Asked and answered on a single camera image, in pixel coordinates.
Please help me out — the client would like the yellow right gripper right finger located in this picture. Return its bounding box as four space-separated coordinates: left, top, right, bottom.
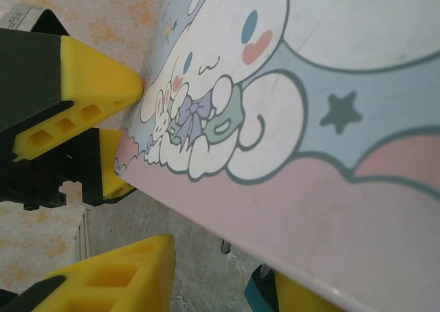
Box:
274 272 349 312

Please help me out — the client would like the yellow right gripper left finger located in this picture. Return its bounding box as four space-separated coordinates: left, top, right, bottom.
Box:
0 234 177 312

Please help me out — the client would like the cartoon print table mat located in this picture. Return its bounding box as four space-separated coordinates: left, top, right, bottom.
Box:
113 0 440 312

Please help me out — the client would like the teal padlock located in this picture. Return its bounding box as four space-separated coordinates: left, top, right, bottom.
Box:
243 264 278 312

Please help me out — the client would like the white edge trim strip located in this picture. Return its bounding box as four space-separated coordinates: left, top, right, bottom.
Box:
73 208 91 262

